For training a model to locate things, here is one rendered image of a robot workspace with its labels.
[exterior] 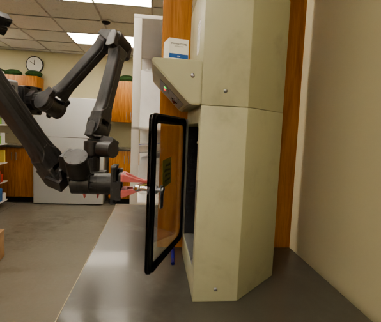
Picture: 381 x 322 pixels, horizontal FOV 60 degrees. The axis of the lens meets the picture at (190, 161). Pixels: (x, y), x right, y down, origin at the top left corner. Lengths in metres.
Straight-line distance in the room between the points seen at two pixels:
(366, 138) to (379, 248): 0.27
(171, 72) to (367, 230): 0.62
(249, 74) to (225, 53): 0.07
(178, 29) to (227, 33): 0.40
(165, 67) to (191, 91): 0.08
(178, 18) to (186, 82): 0.45
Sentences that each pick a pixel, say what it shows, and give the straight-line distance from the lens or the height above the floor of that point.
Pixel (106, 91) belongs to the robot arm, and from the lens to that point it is 1.28.
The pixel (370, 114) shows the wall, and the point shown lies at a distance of 0.94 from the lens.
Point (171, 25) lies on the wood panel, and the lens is 1.17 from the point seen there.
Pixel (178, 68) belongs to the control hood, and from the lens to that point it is 0.76.
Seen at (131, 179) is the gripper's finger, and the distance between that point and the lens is 0.87.
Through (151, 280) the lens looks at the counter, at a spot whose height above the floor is 0.94.
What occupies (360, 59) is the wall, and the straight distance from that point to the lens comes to 1.01.
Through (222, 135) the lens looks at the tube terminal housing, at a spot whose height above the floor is 1.34.
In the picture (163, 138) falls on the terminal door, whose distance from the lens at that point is 0.85.
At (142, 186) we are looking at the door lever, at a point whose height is 1.21.
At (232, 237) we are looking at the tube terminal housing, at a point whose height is 1.10.
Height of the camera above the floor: 1.35
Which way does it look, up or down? 5 degrees down
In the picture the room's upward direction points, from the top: 2 degrees clockwise
